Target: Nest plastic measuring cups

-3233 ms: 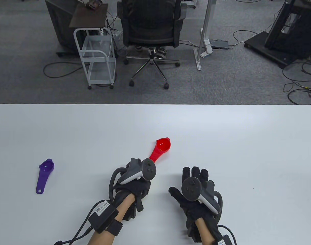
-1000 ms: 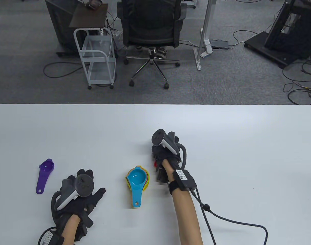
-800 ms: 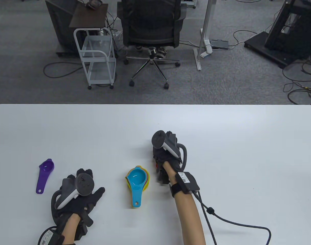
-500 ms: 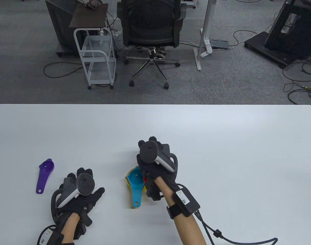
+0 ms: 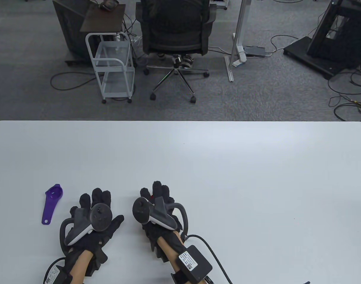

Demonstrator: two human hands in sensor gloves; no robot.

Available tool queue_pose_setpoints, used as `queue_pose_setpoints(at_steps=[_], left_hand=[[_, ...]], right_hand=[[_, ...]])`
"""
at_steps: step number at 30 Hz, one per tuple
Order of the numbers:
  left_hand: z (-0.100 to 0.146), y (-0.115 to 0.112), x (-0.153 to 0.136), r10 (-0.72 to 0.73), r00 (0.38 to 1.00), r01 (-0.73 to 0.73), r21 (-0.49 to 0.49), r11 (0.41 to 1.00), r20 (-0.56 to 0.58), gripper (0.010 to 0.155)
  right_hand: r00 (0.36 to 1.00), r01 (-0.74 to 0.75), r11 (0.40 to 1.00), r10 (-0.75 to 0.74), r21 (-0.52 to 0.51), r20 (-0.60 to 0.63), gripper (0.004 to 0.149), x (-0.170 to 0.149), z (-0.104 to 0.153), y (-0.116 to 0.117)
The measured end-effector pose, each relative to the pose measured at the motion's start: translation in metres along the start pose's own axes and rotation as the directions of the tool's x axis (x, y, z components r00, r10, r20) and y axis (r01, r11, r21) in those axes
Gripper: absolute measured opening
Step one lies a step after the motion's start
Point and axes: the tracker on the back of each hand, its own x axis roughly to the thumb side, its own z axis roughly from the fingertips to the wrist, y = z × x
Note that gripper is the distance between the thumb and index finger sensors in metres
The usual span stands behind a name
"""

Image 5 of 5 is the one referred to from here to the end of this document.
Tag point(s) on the person's right hand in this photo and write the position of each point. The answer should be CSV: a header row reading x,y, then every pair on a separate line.
x,y
161,192

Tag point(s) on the person's left hand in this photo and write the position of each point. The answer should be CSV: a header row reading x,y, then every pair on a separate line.
x,y
109,227

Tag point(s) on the person's right thumb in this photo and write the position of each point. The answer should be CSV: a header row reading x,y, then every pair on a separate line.
x,y
144,193

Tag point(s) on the person's right middle finger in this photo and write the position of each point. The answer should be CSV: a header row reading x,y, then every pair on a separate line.
x,y
165,193

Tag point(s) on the person's left little finger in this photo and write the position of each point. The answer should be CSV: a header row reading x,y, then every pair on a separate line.
x,y
73,211

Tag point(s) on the person's left middle finger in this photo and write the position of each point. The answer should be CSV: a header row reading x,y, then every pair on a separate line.
x,y
97,195

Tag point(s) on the person's left thumb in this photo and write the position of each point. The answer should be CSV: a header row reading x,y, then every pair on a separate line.
x,y
117,224

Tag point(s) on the person's right forearm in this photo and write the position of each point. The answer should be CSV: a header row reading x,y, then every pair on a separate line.
x,y
168,247

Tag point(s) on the person's left forearm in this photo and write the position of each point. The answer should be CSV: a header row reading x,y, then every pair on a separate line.
x,y
80,266

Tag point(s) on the grey controller on left glove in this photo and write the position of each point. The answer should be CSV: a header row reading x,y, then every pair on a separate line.
x,y
99,217

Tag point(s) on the grey controller on glove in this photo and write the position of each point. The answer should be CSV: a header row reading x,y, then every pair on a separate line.
x,y
159,217
99,217

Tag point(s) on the purple plastic opener tool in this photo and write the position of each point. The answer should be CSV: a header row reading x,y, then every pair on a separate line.
x,y
51,204

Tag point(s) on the grey controller on right glove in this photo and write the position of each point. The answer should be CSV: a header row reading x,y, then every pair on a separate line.
x,y
159,217

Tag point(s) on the white power strip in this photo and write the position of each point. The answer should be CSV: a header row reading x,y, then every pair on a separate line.
x,y
241,57

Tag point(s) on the black mesh office chair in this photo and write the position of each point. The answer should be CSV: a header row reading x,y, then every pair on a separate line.
x,y
174,29

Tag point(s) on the grey power adapter box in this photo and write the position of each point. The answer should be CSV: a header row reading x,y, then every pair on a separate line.
x,y
255,51

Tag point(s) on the black cabinet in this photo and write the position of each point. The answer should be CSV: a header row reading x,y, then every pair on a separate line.
x,y
69,26

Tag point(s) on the white metal desk leg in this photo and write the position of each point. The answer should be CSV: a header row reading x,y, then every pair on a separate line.
x,y
238,35

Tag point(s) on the dark wood side table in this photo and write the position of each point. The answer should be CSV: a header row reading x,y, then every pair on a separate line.
x,y
105,17

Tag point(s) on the black device on side table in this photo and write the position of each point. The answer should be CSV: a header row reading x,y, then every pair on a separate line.
x,y
108,4

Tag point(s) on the black equipment stand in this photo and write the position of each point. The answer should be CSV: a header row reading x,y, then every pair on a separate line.
x,y
325,38

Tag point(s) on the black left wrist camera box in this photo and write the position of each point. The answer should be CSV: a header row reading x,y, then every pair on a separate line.
x,y
54,275

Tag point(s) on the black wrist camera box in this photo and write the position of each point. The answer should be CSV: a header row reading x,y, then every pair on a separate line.
x,y
54,275
195,261

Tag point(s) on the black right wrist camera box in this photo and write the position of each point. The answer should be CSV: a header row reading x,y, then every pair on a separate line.
x,y
195,261

